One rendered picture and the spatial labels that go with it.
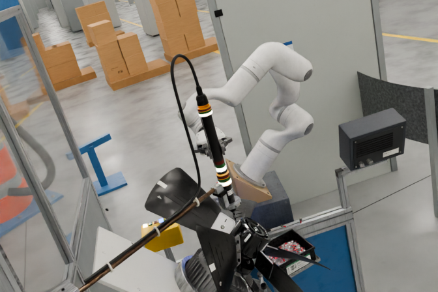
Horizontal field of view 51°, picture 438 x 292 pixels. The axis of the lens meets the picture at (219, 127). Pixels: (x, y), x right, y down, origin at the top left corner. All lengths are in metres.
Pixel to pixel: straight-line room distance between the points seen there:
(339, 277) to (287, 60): 1.15
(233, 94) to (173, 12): 7.88
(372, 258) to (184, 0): 7.30
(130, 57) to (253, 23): 5.88
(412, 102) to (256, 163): 1.39
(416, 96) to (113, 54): 6.61
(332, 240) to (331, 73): 1.61
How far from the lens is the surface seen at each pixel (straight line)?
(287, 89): 1.96
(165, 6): 9.46
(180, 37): 9.60
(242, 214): 1.70
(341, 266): 2.38
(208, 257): 1.23
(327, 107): 3.60
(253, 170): 2.19
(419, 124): 3.28
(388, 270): 3.14
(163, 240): 1.98
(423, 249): 3.29
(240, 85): 1.68
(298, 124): 2.11
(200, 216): 1.51
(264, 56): 1.70
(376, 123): 2.05
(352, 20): 3.53
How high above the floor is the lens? 2.11
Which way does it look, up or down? 22 degrees down
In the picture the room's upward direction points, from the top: 15 degrees counter-clockwise
